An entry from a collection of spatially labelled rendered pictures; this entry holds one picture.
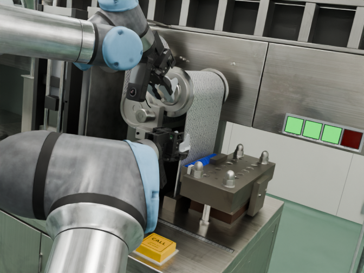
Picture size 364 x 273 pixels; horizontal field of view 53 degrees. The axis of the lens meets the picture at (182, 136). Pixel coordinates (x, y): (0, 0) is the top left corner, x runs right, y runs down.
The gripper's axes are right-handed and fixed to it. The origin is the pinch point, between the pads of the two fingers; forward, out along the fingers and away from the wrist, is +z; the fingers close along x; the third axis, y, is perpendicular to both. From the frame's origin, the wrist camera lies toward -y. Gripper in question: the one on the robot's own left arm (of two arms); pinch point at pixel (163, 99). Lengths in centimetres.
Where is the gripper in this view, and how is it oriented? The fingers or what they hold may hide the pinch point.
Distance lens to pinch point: 104.4
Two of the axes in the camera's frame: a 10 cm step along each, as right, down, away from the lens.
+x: -8.5, -2.5, 4.6
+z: 2.8, 5.1, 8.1
